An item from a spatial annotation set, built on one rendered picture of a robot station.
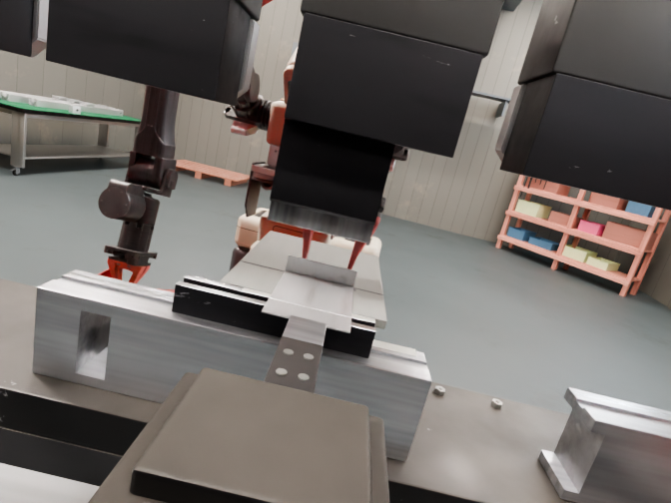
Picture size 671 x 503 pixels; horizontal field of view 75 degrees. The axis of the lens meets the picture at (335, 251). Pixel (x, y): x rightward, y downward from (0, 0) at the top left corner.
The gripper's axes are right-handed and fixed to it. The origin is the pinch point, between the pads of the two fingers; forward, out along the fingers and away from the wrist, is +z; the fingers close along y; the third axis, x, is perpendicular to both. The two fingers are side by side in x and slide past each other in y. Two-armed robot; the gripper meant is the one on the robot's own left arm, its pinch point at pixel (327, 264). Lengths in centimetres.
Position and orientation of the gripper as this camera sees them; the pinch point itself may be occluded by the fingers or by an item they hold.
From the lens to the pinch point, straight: 54.0
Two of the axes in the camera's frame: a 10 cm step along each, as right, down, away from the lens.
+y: 9.7, 2.4, -0.1
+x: -0.5, 2.1, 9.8
